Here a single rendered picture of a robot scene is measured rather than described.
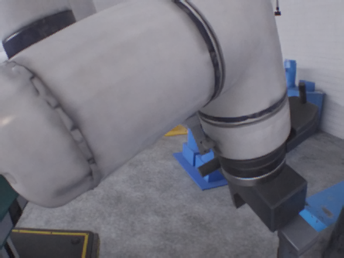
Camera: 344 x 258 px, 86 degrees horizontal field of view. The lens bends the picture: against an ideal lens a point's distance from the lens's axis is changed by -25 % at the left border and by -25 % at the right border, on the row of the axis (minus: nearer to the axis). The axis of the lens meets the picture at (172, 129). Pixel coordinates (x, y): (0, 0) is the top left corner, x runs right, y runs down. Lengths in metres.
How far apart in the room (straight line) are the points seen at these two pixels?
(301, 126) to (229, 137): 0.09
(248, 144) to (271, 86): 0.05
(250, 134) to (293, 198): 0.09
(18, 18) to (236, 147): 0.22
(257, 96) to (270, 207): 0.10
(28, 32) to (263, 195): 0.27
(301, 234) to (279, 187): 0.06
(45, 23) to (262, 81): 0.19
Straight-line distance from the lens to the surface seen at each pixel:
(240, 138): 0.19
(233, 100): 0.17
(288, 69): 3.78
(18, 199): 0.61
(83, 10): 0.55
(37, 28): 0.23
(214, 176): 1.95
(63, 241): 1.02
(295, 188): 0.23
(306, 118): 0.25
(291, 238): 0.26
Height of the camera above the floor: 1.01
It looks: 18 degrees down
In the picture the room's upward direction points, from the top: straight up
